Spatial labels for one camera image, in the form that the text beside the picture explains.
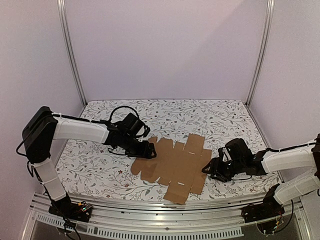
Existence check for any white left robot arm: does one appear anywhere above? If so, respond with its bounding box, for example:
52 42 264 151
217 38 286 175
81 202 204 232
21 106 157 217

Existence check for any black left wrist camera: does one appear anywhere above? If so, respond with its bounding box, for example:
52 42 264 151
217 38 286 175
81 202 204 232
122 113 145 138

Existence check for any left aluminium frame post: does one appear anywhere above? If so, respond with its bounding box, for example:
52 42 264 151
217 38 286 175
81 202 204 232
57 0 88 107

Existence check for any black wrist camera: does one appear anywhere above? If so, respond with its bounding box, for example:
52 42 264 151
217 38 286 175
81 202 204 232
122 113 145 138
218 138 252 162

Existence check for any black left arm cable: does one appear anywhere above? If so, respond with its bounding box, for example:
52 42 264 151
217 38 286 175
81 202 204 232
109 106 141 126

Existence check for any right aluminium frame post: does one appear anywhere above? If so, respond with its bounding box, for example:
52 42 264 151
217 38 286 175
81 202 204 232
245 0 275 108

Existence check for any aluminium frame post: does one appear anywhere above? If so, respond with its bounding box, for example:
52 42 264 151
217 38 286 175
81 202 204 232
57 0 88 107
245 0 275 108

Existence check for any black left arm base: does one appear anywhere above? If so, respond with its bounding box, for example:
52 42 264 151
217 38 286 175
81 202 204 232
48 196 93 223

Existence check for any aluminium front table rail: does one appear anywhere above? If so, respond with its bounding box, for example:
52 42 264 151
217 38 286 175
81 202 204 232
19 193 315 240

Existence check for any brown cardboard box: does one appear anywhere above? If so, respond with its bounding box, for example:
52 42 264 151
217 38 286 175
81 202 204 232
130 133 212 205

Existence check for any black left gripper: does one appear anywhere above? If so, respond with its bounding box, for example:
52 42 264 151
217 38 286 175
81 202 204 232
121 134 157 160

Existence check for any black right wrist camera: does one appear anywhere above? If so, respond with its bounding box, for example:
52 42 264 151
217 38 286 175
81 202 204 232
218 138 252 162

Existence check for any floral patterned table mat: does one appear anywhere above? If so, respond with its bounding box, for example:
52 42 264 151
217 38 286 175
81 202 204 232
56 99 281 202

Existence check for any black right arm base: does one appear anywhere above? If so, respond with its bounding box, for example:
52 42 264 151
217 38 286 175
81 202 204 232
241 183 285 223

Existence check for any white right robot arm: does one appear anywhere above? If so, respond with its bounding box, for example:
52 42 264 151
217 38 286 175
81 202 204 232
201 136 320 218

